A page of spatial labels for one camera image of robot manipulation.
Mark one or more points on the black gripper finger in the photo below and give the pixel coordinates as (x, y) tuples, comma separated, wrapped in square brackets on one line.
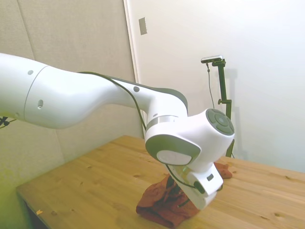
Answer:
[(220, 188)]

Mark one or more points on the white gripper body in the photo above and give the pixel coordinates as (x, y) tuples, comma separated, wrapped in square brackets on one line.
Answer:
[(205, 190)]

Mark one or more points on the rust orange shorts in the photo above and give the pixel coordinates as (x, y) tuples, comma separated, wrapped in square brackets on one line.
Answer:
[(162, 205)]

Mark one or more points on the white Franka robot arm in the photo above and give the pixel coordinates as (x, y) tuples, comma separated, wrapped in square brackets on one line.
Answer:
[(71, 100)]

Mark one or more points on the small yellow table scrap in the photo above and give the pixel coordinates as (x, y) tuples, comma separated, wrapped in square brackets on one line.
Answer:
[(38, 211)]

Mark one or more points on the dark green camera stand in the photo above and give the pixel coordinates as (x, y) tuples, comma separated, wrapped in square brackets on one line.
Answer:
[(223, 83)]

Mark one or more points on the grey stereo camera bar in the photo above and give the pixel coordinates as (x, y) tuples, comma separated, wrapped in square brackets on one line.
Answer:
[(212, 59)]

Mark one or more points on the white wall corner trim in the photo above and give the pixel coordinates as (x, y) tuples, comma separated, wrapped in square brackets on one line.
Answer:
[(131, 35)]

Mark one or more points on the grey wall plate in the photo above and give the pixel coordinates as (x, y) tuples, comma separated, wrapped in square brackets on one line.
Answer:
[(142, 26)]

